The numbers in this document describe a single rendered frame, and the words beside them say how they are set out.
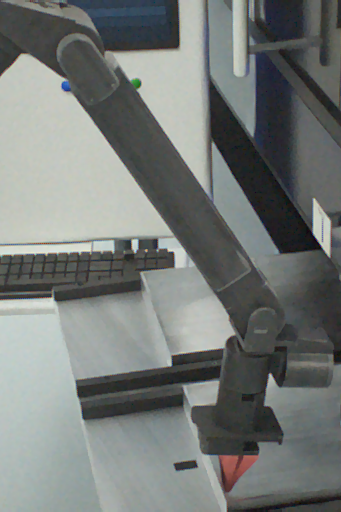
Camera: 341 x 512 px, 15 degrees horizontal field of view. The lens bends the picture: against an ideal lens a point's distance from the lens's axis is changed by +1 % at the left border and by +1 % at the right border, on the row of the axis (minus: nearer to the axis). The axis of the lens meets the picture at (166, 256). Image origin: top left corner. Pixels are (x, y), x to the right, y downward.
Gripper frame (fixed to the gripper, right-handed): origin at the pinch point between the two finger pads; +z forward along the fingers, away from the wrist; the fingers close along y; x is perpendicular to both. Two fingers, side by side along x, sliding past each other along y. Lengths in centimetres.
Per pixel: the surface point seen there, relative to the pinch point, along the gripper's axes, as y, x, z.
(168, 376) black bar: -2.3, 26.0, 1.0
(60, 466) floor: 3, 132, 92
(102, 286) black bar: -8, 54, 2
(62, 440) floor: 4, 142, 92
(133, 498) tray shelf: -11.0, 2.2, 3.6
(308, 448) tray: 12.3, 6.6, -0.5
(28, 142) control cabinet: -16, 91, -8
